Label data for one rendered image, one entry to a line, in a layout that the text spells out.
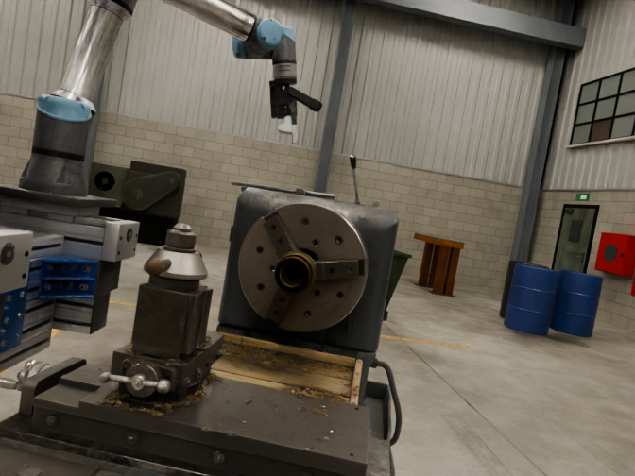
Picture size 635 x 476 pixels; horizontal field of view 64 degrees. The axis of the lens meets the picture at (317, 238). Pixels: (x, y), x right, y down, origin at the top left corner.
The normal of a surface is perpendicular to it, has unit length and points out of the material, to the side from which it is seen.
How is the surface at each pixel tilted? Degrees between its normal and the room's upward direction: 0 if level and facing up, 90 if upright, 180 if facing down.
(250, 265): 90
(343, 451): 0
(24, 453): 0
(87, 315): 90
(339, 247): 90
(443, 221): 90
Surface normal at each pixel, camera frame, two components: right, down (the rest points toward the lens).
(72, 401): 0.16, -0.99
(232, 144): 0.14, 0.08
